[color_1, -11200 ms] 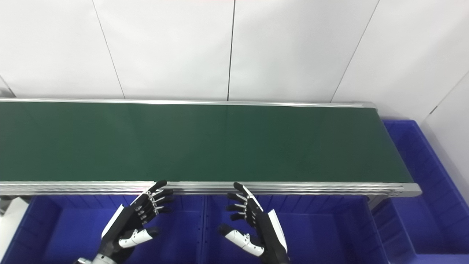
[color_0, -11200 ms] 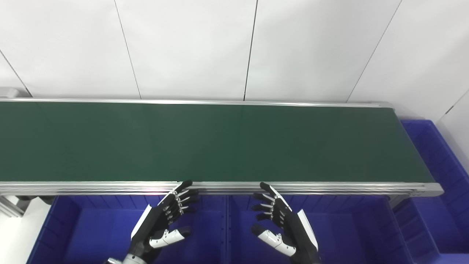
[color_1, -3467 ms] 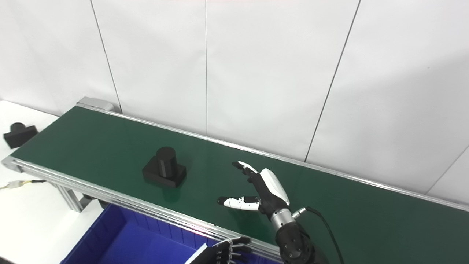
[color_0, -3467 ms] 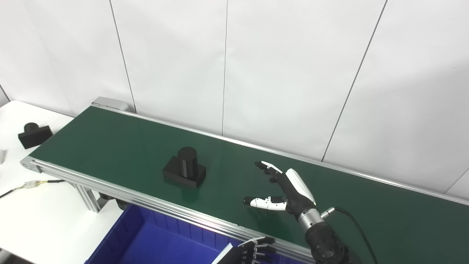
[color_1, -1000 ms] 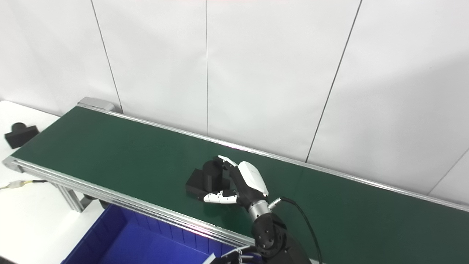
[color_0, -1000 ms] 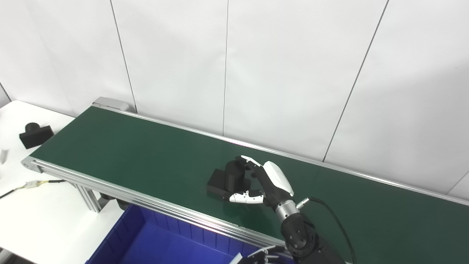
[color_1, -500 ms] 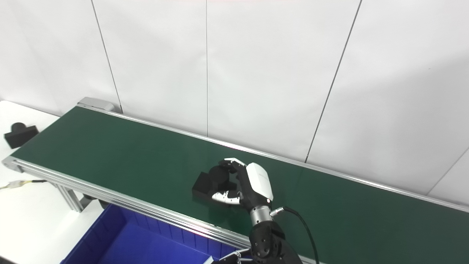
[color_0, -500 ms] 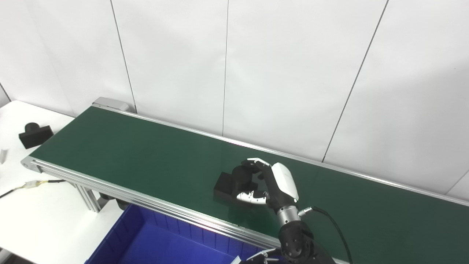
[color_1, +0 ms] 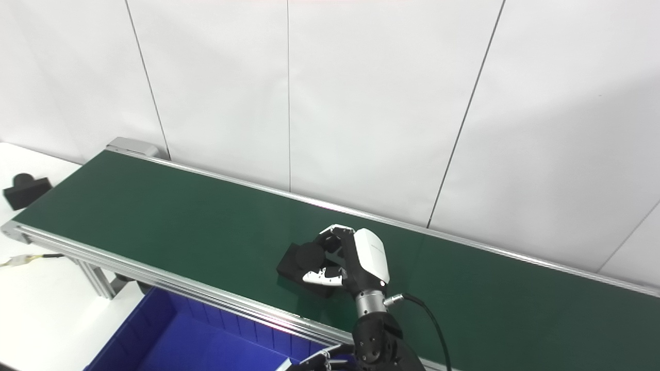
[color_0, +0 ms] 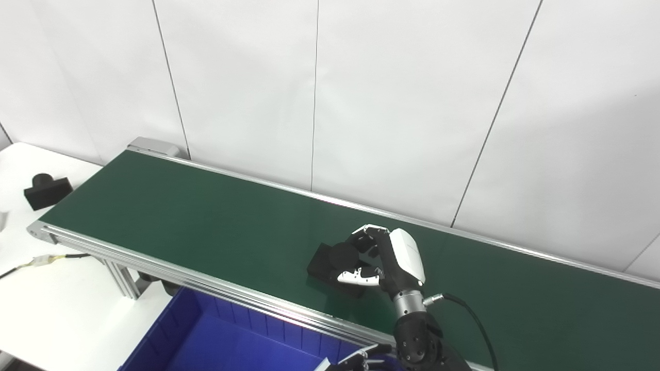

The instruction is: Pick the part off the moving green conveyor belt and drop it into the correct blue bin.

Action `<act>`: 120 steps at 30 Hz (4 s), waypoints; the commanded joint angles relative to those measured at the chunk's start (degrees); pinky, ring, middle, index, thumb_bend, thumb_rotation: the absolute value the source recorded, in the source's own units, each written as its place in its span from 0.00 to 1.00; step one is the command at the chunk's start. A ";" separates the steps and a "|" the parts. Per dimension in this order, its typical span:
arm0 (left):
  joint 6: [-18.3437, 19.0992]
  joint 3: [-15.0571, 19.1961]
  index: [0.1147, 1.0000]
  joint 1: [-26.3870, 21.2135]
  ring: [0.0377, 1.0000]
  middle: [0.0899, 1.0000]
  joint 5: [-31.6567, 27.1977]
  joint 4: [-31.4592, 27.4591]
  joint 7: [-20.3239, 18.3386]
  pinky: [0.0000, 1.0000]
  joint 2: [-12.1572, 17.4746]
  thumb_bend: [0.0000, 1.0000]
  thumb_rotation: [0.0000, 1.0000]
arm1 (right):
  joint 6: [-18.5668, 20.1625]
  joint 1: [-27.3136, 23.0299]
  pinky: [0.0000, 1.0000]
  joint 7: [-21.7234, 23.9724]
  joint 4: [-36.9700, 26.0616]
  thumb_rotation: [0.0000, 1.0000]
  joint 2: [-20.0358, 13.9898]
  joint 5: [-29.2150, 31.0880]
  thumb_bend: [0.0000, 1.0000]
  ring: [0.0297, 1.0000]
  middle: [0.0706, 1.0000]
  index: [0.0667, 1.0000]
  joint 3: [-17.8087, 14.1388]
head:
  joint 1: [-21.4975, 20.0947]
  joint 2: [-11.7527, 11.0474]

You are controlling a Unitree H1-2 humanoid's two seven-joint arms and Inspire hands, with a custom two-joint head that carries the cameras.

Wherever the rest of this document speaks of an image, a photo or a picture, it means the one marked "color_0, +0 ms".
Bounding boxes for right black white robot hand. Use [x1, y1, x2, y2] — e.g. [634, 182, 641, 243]
[338, 224, 426, 298]

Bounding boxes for aluminium conveyor leg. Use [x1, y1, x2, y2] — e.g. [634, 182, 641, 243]
[101, 258, 141, 300]

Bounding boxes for cable with white connector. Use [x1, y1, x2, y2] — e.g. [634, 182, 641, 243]
[0, 252, 92, 279]

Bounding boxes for green conveyor belt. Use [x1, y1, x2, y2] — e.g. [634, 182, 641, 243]
[40, 150, 660, 371]
[27, 137, 660, 371]

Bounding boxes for blue plastic bin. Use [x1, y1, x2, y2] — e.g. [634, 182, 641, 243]
[118, 287, 400, 371]

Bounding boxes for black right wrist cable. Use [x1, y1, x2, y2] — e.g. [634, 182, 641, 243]
[423, 293, 500, 371]

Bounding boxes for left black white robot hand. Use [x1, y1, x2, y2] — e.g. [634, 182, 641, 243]
[315, 344, 392, 371]

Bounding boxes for black cylinder part square base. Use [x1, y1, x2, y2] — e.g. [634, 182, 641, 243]
[24, 174, 73, 211]
[307, 242, 380, 299]

